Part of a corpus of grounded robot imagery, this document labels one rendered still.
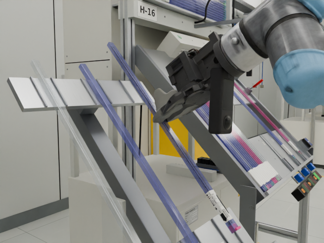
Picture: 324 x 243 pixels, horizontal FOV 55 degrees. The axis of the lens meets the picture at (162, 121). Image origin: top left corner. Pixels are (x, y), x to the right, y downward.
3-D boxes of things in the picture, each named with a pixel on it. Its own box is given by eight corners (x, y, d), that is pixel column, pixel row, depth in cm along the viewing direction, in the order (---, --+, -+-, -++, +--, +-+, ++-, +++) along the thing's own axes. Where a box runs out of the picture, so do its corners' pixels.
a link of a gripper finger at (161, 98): (146, 101, 66) (177, 78, 61) (156, 126, 64) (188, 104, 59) (136, 101, 64) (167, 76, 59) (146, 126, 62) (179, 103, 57)
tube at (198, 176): (236, 231, 54) (240, 228, 53) (231, 234, 53) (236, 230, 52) (111, 46, 76) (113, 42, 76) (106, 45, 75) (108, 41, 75)
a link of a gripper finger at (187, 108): (161, 102, 70) (188, 79, 64) (171, 125, 68) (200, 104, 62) (151, 102, 67) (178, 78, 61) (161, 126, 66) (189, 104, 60)
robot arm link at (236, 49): (274, 61, 52) (251, 54, 46) (251, 76, 55) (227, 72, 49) (254, 26, 54) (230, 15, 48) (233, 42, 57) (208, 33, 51)
